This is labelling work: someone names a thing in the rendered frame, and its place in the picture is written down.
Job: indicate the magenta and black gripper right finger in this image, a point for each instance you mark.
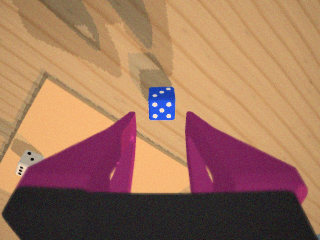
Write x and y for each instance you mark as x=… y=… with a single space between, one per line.
x=235 y=166

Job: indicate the orange mat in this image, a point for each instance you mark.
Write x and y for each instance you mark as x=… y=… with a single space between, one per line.
x=59 y=118

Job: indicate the white dice with black pips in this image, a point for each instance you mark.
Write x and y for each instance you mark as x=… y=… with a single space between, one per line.
x=27 y=159

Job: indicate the blue dice with white pips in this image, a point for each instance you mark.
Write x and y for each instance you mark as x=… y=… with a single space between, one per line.
x=161 y=102

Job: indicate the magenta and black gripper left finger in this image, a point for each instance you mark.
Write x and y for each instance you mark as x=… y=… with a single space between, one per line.
x=89 y=163

